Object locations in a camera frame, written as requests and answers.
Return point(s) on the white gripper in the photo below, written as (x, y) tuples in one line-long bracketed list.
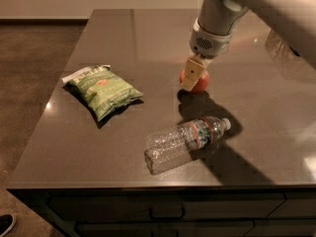
[(210, 44)]

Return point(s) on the black shoe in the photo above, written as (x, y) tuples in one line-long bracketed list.
[(7, 223)]

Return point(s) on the clear plastic water bottle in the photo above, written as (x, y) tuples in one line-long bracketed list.
[(171, 147)]

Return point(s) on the black drawer handle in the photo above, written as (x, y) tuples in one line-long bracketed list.
[(167, 212)]

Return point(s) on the green chip bag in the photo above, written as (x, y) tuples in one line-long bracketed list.
[(102, 90)]

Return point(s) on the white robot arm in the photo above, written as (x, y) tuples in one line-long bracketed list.
[(293, 20)]

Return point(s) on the red apple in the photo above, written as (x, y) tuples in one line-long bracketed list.
[(202, 83)]

